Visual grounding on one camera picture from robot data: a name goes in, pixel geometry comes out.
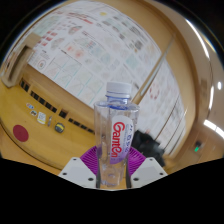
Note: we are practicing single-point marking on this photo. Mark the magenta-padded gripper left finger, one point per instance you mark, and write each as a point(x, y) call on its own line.
point(80, 170)

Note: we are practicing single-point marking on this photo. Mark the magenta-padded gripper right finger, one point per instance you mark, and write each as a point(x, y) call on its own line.
point(146, 170)

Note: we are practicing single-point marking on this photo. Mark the clear plastic water bottle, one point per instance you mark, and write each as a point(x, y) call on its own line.
point(116, 140)

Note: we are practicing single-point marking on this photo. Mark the black backpack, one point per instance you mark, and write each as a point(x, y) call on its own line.
point(150, 145)

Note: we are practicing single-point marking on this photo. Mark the black and yellow tape measure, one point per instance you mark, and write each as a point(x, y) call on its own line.
point(59, 127)

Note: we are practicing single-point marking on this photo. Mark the flat round red coaster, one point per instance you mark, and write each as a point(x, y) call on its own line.
point(20, 133)

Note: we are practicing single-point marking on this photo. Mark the small flat sticker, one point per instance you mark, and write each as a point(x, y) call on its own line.
point(33, 113)
point(30, 105)

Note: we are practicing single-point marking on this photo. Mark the ceiling light group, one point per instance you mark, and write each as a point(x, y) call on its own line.
point(210, 125)

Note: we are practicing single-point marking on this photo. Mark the printed paper poster group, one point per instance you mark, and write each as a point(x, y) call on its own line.
point(100, 56)

